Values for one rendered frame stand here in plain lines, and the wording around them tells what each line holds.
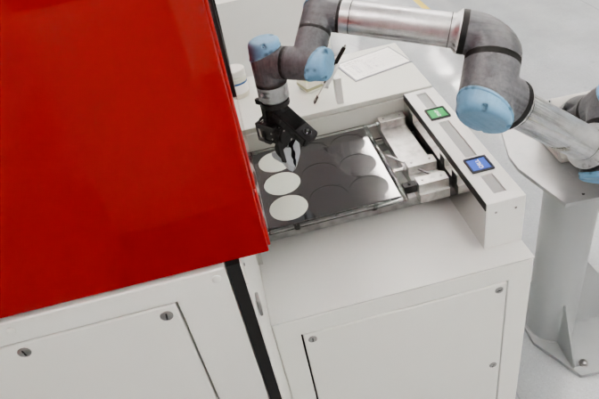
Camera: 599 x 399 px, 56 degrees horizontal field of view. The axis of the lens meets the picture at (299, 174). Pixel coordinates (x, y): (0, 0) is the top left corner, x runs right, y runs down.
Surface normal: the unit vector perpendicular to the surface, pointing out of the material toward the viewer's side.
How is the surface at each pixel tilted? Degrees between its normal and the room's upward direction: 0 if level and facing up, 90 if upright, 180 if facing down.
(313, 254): 0
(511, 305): 90
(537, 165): 0
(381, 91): 0
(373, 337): 90
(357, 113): 90
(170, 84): 90
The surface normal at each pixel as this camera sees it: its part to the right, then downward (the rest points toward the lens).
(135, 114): 0.19, 0.57
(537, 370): -0.15, -0.79
